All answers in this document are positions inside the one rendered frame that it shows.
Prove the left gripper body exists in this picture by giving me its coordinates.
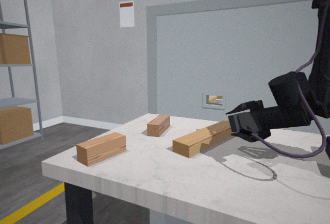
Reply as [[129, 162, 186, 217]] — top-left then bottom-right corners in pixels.
[[237, 100, 285, 142]]

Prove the grey panel wall with slot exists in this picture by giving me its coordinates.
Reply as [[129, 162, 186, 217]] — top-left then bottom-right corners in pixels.
[[146, 0, 318, 122]]

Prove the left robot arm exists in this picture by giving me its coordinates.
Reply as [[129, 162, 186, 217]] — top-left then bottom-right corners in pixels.
[[228, 0, 330, 137]]

